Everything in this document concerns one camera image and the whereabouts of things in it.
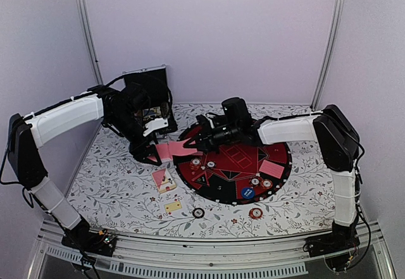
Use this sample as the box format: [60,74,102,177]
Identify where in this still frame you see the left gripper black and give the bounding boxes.
[107,110,163,166]

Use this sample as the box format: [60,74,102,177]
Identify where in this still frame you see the right aluminium frame post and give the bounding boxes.
[310,0,345,110]

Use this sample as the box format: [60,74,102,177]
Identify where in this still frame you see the blue small blind button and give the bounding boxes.
[240,187,256,200]

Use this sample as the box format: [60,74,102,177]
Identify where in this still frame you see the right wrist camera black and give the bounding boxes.
[221,97,252,129]

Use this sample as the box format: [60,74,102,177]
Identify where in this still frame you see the red chips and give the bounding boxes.
[261,179,273,190]
[189,158,202,171]

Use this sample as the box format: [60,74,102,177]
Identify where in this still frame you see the left aluminium frame post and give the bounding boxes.
[76,0,104,85]

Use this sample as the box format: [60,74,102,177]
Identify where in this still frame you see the aluminium frame post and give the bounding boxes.
[310,0,345,110]
[76,0,104,85]

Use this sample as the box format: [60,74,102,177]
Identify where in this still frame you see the red cards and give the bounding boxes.
[259,160,284,179]

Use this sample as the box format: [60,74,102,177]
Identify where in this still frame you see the aluminium poker case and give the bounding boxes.
[123,64,178,135]

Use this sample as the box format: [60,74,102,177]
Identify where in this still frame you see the round red black poker mat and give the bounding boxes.
[173,142,292,205]

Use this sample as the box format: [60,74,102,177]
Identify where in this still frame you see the orange red chip stack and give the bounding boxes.
[249,208,263,220]

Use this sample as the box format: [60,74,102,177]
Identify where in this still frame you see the black chips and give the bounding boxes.
[249,178,261,187]
[206,161,216,169]

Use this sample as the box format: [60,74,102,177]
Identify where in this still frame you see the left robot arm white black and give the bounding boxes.
[6,85,168,250]

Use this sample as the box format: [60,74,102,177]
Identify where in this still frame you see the front aluminium rail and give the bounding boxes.
[27,221,397,278]

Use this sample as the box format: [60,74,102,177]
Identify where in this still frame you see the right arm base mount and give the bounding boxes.
[302,233,360,272]

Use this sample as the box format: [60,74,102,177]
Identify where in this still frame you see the two of diamonds card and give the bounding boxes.
[164,200,182,214]

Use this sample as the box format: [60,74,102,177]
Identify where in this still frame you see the right chip roll in case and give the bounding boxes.
[160,102,171,118]

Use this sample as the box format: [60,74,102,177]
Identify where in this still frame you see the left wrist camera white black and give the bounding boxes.
[143,118,168,137]

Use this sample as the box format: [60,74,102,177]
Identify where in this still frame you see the triangular all in marker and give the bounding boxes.
[193,175,209,186]

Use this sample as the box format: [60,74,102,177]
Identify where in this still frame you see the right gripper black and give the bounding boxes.
[185,120,241,154]

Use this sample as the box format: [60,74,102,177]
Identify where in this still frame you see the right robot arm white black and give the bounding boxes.
[184,97,364,251]

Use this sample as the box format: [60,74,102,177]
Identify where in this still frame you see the blue card deck in case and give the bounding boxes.
[142,108,161,120]

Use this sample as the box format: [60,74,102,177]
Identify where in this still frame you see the floral table cloth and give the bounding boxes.
[63,103,361,239]

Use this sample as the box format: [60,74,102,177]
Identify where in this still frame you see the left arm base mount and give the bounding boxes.
[61,228,117,257]

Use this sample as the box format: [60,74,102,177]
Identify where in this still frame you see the black brown chip stack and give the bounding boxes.
[192,208,205,219]

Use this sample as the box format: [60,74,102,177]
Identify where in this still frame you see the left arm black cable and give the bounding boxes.
[104,71,173,109]

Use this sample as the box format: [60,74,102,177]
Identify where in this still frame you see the card box with ace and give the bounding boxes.
[151,169,177,194]

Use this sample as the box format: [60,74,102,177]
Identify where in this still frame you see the red backed card deck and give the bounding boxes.
[155,143,173,163]

